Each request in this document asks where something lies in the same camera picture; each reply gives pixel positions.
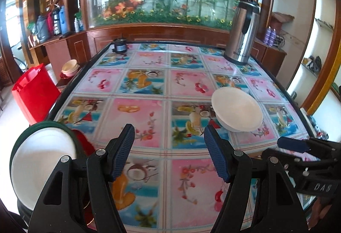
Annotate right human hand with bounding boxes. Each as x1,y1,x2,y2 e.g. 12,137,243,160
308,198,331,229

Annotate purple bottles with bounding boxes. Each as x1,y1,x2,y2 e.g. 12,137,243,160
263,26,277,47

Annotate dark green plastic basin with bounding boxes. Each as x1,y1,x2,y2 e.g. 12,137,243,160
9,121,85,224

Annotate stainless steel thermos flask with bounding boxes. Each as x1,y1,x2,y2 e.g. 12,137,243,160
224,0,260,65

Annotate small black blue jar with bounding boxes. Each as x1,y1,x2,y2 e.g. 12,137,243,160
112,37,128,54

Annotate red shopping bag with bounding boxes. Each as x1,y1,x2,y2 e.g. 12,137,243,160
12,64,61,125

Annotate white foam bowl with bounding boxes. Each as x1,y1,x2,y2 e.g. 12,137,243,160
211,86,263,132
11,127,76,210

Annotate blue grey water jug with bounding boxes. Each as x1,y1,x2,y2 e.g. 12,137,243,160
35,16,51,43

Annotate wooden side cabinet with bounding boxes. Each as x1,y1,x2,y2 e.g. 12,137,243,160
29,32,96,81

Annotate colourful fruit tablecloth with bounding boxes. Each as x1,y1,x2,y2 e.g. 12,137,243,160
50,43,309,232

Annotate red plastic stool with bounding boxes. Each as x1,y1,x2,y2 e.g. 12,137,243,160
72,129,96,230

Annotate white spray bottle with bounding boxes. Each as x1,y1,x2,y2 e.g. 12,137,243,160
74,17,80,33

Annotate stacked beige bowls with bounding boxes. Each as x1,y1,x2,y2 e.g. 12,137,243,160
61,59,80,77

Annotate blue thermos jug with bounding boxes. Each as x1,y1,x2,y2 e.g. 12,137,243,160
52,6,68,36

